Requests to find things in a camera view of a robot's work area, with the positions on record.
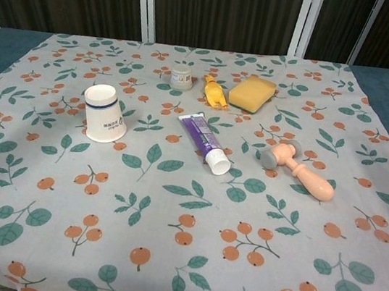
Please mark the white paper cup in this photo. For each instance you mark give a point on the white paper cup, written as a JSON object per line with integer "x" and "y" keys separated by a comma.
{"x": 104, "y": 121}

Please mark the small grey jar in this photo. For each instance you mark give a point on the small grey jar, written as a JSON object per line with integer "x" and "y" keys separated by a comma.
{"x": 182, "y": 76}

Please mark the purple toothpaste tube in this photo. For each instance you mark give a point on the purple toothpaste tube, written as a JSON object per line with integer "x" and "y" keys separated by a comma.
{"x": 203, "y": 136}

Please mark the yellow rubber chicken toy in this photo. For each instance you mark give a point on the yellow rubber chicken toy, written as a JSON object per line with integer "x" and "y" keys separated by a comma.
{"x": 213, "y": 93}

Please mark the yellow sponge with green base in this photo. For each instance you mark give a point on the yellow sponge with green base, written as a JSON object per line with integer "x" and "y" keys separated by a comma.
{"x": 250, "y": 94}

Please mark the floral fruit print tablecloth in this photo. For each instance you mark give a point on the floral fruit print tablecloth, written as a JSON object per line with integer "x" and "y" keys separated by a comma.
{"x": 182, "y": 224}

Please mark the pink massage hammer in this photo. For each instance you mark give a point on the pink massage hammer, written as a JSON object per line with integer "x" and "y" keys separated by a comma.
{"x": 299, "y": 167}

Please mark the white folding screen frame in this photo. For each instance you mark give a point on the white folding screen frame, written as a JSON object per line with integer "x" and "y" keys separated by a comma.
{"x": 150, "y": 3}

